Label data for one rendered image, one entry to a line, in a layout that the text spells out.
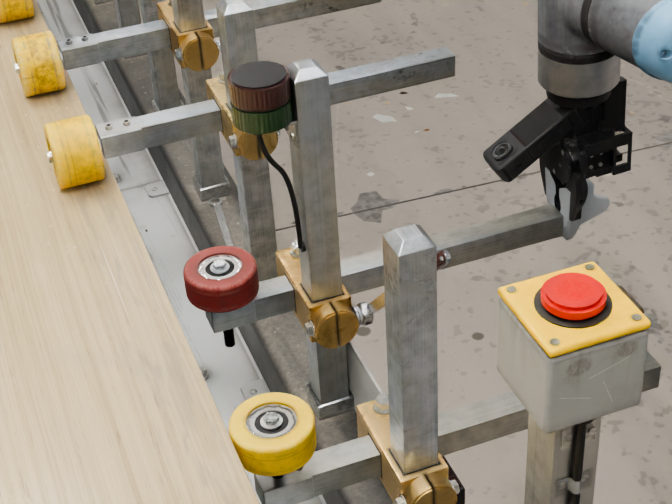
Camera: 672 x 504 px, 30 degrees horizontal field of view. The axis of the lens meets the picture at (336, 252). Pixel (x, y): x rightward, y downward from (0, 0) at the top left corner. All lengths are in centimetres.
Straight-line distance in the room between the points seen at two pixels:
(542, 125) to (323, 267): 30
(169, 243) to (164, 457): 79
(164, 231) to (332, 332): 63
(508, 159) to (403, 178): 174
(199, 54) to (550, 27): 54
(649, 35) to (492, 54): 249
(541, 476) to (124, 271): 65
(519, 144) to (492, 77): 218
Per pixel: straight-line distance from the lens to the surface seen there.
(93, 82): 239
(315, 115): 123
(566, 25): 135
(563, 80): 139
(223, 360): 168
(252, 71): 122
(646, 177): 319
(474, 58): 370
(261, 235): 160
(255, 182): 156
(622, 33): 128
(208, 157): 182
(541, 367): 77
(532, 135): 143
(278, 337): 158
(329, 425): 146
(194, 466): 115
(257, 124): 121
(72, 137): 150
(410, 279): 105
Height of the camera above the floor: 171
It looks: 36 degrees down
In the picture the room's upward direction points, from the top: 4 degrees counter-clockwise
